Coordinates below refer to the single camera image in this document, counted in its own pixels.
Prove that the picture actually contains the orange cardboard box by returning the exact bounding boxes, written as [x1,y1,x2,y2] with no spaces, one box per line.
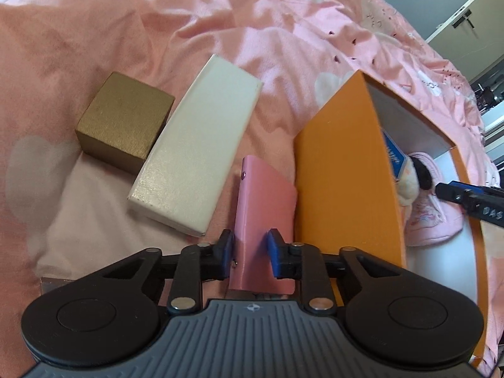
[293,70,504,371]

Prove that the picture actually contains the pink printed blanket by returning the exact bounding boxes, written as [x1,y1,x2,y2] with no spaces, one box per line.
[0,0,504,378]

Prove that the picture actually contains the pink leather wallet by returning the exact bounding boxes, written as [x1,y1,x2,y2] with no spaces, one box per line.
[228,155,299,296]

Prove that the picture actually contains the small blue box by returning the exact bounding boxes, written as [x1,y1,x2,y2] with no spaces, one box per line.
[381,128,408,182]

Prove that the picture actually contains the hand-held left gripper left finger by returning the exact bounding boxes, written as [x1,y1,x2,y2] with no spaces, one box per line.
[90,229,237,316]

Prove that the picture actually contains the gold gift box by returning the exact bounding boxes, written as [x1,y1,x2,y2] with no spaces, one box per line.
[75,72,176,175]

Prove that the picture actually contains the long white box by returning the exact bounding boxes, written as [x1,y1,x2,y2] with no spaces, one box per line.
[127,54,264,238]

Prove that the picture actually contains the pink printed garment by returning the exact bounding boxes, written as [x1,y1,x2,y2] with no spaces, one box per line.
[402,152,465,247]

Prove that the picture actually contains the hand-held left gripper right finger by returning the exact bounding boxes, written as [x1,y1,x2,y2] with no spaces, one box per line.
[267,228,406,313]

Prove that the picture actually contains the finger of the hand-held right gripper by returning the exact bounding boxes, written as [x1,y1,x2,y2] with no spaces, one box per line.
[435,181,504,229]

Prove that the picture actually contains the cream plush toy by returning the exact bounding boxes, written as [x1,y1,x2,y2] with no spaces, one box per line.
[396,153,434,207]

